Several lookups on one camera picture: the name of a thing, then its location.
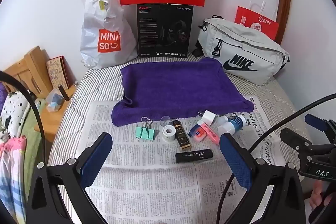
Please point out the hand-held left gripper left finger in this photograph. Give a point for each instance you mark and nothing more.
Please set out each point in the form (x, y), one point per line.
(95, 158)

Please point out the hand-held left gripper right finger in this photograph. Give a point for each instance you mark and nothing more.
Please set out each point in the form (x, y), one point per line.
(236, 158)

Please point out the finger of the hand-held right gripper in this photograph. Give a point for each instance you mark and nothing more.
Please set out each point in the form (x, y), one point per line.
(292, 137)
(315, 119)

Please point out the pink highlighter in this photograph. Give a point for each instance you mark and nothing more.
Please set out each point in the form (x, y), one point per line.
(212, 136)

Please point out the white and blue bottle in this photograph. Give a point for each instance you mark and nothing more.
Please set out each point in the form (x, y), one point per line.
(233, 124)

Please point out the small white round cap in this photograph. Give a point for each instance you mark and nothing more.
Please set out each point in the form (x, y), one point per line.
(223, 119)

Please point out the black tube white script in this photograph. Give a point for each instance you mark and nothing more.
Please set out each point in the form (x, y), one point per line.
(194, 155)

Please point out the pink tin blue lid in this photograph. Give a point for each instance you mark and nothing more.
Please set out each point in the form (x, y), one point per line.
(197, 132)

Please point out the white charger plug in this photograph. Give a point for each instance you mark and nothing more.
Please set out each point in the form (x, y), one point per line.
(208, 117)

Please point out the green binder clip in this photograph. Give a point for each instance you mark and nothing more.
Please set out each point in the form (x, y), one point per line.
(144, 133)

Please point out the black and gold tube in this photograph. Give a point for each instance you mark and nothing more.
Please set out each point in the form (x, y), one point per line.
(182, 136)

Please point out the white tape roll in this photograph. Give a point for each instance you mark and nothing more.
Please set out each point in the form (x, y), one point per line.
(168, 134)

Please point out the clear plastic cap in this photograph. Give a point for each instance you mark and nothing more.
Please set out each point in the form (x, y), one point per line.
(164, 121)

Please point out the person's right hand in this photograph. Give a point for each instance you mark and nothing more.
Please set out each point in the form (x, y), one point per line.
(317, 195)

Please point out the newspaper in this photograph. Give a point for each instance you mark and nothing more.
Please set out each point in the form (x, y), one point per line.
(147, 182)

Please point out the small black stick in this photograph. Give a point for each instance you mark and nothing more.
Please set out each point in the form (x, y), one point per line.
(64, 92)

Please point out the purple towel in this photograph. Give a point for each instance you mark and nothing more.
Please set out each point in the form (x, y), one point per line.
(178, 85)

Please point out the patterned book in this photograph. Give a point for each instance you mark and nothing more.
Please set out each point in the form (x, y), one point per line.
(56, 71)

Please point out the grey waist bag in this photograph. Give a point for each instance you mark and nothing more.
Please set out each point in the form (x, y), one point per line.
(244, 48)

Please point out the white plastic shopping bag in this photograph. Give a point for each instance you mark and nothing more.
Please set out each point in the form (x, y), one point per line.
(105, 29)

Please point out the black headphone box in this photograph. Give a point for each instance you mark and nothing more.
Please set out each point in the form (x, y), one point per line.
(157, 29)

